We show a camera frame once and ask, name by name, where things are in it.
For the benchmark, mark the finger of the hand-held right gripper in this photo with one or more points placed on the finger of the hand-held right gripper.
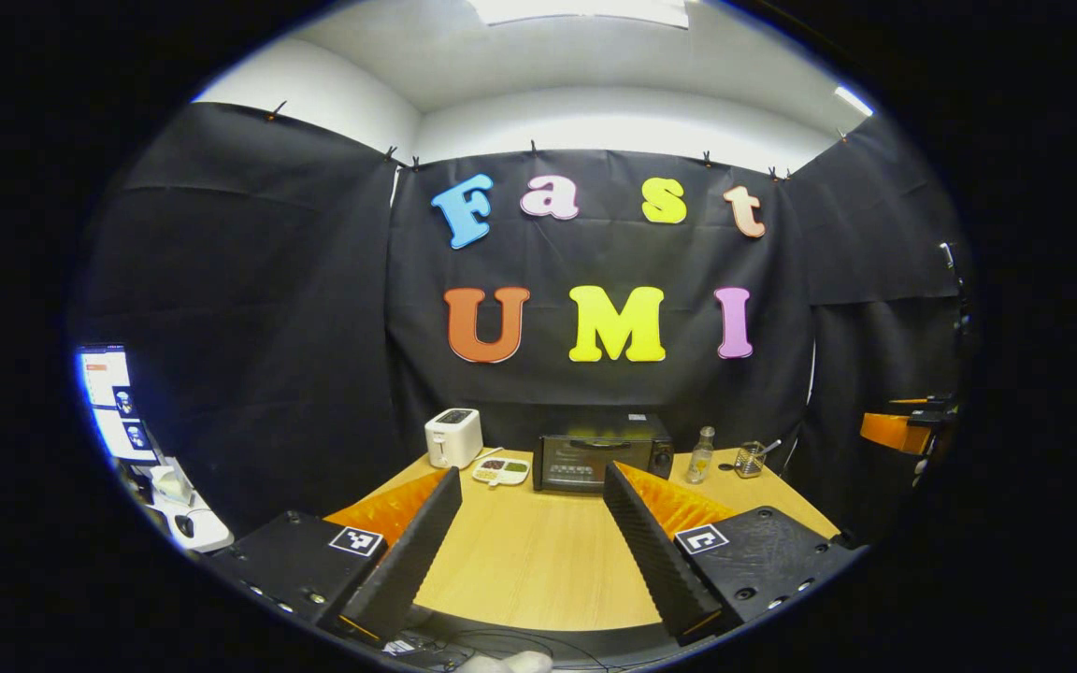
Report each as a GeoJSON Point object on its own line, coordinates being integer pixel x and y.
{"type": "Point", "coordinates": [894, 433]}
{"type": "Point", "coordinates": [926, 403]}

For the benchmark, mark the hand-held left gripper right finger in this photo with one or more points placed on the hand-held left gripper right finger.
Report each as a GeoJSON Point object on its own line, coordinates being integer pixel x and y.
{"type": "Point", "coordinates": [655, 551]}

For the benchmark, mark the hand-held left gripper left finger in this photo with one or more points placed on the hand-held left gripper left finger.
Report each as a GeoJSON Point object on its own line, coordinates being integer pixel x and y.
{"type": "Point", "coordinates": [408, 561]}

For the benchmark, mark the black electric oven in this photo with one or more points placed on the black electric oven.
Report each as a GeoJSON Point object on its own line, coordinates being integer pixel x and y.
{"type": "Point", "coordinates": [595, 458]}

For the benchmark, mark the clear glass bottle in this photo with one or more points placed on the clear glass bottle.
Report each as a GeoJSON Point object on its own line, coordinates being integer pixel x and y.
{"type": "Point", "coordinates": [700, 460]}

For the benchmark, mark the white spoon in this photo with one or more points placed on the white spoon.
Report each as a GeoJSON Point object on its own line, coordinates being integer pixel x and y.
{"type": "Point", "coordinates": [772, 446]}

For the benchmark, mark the white divided snack dish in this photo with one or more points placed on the white divided snack dish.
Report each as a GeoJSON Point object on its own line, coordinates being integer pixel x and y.
{"type": "Point", "coordinates": [501, 471]}

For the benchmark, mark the white toaster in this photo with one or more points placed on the white toaster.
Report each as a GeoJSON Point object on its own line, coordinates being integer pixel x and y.
{"type": "Point", "coordinates": [454, 439]}

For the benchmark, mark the clear glass holder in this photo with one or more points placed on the clear glass holder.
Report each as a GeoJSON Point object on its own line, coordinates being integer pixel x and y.
{"type": "Point", "coordinates": [750, 462]}

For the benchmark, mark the white side desk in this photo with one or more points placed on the white side desk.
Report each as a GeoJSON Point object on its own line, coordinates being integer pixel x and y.
{"type": "Point", "coordinates": [207, 533]}

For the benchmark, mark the black computer mouse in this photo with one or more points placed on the black computer mouse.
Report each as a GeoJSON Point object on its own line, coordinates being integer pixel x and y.
{"type": "Point", "coordinates": [184, 525]}

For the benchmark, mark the small white object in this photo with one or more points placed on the small white object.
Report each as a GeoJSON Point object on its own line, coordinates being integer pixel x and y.
{"type": "Point", "coordinates": [171, 484]}

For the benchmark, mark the small ceiling light panel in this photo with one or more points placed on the small ceiling light panel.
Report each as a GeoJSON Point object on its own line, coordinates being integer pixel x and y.
{"type": "Point", "coordinates": [854, 101]}

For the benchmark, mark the black backdrop cloth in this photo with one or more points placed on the black backdrop cloth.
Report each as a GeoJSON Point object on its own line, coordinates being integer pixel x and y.
{"type": "Point", "coordinates": [249, 327]}

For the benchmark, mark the computer monitor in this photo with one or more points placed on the computer monitor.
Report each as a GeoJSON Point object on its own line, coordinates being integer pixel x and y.
{"type": "Point", "coordinates": [113, 402]}

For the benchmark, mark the large ceiling light panel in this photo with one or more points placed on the large ceiling light panel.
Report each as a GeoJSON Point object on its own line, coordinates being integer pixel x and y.
{"type": "Point", "coordinates": [581, 11]}

